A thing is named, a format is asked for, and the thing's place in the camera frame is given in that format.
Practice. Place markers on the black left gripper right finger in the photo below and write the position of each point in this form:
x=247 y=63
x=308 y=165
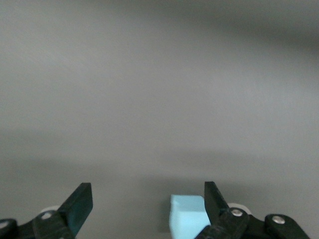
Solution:
x=216 y=206

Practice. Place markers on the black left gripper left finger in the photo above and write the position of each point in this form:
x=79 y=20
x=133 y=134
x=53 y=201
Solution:
x=74 y=206

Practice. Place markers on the light blue foam block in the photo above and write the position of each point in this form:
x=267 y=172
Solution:
x=187 y=216

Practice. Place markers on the dark grey table mat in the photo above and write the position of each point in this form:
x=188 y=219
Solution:
x=149 y=99

